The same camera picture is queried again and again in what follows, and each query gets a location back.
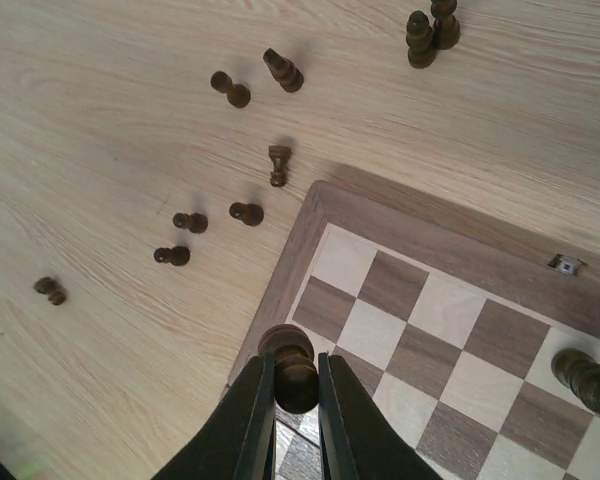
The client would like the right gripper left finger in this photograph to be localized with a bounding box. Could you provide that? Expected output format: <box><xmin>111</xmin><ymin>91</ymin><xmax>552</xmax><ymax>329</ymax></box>
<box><xmin>154</xmin><ymin>353</ymin><xmax>276</xmax><ymax>480</ymax></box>

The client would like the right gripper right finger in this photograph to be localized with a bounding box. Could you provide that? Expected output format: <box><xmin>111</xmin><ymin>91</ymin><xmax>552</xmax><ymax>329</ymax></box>
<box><xmin>318</xmin><ymin>353</ymin><xmax>440</xmax><ymax>480</ymax></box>

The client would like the dark king piece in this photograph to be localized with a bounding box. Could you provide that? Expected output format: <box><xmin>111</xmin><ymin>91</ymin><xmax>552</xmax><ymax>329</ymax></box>
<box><xmin>551</xmin><ymin>348</ymin><xmax>600</xmax><ymax>414</ymax></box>

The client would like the wooden chess board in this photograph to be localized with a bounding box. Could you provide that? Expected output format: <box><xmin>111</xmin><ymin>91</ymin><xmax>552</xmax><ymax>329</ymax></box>
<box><xmin>235</xmin><ymin>181</ymin><xmax>600</xmax><ymax>479</ymax></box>

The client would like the dark pawn corner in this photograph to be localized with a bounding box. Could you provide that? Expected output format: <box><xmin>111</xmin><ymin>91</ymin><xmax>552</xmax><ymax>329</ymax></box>
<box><xmin>153</xmin><ymin>245</ymin><xmax>191</xmax><ymax>266</ymax></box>

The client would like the dark rook lying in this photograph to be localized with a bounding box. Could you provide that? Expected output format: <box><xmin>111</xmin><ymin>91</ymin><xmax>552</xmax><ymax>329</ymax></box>
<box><xmin>268</xmin><ymin>145</ymin><xmax>292</xmax><ymax>187</ymax></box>

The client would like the dark knight left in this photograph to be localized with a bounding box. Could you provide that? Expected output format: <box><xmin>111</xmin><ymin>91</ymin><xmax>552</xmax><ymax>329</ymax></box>
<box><xmin>263</xmin><ymin>48</ymin><xmax>304</xmax><ymax>93</ymax></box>

